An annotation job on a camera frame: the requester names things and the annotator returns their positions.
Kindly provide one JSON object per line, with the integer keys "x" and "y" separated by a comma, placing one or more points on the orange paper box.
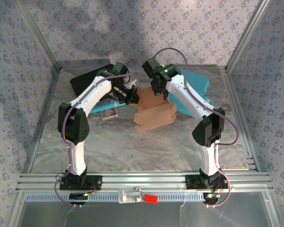
{"x": 153, "y": 118}

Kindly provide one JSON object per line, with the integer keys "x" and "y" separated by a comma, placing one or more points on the blue paper box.
{"x": 196, "y": 82}

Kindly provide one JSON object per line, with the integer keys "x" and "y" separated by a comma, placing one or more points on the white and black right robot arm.
{"x": 191, "y": 97}

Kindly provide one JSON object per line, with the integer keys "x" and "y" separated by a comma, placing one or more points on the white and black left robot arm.
{"x": 90, "y": 94}

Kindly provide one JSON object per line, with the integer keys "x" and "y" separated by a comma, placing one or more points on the small purple printed card box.
{"x": 109, "y": 114}

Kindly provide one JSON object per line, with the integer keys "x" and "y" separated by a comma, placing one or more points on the black hard case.
{"x": 82, "y": 81}

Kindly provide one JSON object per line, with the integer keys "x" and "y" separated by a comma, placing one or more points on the red plastic block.
{"x": 151, "y": 198}

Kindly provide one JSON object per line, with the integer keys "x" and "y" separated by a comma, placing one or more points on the small black electronics module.
{"x": 78, "y": 196}
{"x": 210, "y": 197}

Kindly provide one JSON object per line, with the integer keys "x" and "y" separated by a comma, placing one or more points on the clear acrylic panel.
{"x": 142, "y": 215}

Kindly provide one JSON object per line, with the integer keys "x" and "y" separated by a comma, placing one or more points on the aluminium table side rail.
{"x": 43, "y": 118}
{"x": 232, "y": 89}

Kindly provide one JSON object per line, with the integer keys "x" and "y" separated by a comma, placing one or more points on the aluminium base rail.
{"x": 144, "y": 180}

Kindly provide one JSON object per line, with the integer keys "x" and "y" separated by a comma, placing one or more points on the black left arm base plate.
{"x": 97, "y": 182}

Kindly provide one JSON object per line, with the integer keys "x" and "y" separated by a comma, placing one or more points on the aluminium frame post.
{"x": 39, "y": 33}
{"x": 248, "y": 33}

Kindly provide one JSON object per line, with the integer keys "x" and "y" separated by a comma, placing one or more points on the white clamp bracket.
{"x": 130, "y": 195}

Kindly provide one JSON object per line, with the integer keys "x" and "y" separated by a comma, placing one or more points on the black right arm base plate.
{"x": 191, "y": 182}

